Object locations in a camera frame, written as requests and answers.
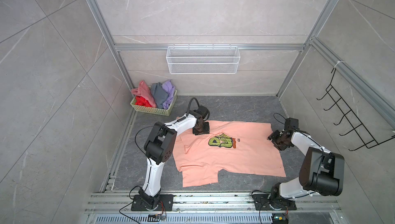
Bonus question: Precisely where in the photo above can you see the aluminium frame corner post right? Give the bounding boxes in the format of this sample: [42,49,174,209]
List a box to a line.
[276,0,339,100]

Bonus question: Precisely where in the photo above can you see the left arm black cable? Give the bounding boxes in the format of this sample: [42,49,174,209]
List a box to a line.
[175,97,201,123]

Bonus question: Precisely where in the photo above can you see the grey t-shirt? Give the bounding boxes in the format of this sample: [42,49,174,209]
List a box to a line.
[150,83,168,109]

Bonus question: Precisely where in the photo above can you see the red t-shirt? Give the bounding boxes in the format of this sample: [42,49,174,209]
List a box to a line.
[135,96,152,107]

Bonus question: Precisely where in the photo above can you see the purple t-shirt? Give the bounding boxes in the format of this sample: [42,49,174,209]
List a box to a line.
[161,80,175,110]

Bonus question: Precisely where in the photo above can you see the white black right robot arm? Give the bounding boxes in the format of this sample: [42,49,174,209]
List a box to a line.
[268,129,345,210]

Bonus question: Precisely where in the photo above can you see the black wire hook rack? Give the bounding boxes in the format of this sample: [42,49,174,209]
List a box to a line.
[316,68,395,152]

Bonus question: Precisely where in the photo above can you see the aluminium frame corner post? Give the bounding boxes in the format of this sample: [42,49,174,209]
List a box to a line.
[86,0,134,90]
[276,0,339,100]

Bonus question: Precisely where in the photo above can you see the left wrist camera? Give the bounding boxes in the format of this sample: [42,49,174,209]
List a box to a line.
[195,105,210,121]

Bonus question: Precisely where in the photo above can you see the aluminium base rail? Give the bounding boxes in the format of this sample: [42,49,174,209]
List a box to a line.
[79,191,347,224]

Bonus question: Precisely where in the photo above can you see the aluminium frame corner post left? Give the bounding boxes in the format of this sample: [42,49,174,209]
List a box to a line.
[86,0,134,90]

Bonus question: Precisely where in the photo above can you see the pink t-shirt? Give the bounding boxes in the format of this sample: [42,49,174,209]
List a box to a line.
[131,80,157,108]

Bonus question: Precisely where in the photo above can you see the peach printed t-shirt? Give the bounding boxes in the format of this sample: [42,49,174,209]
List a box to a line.
[173,121,286,188]

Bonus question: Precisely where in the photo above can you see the green plastic laundry basket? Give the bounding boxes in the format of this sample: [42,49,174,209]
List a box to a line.
[130,90,178,116]

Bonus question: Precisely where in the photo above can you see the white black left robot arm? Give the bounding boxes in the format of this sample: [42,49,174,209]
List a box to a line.
[138,111,210,210]

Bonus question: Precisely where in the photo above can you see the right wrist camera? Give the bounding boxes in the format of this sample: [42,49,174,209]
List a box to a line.
[284,118,299,130]

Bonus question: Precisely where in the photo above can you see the white wire mesh basket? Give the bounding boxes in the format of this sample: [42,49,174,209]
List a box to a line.
[166,46,241,75]

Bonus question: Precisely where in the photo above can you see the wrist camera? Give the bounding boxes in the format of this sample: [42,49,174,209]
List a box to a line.
[195,105,210,121]
[284,118,299,130]

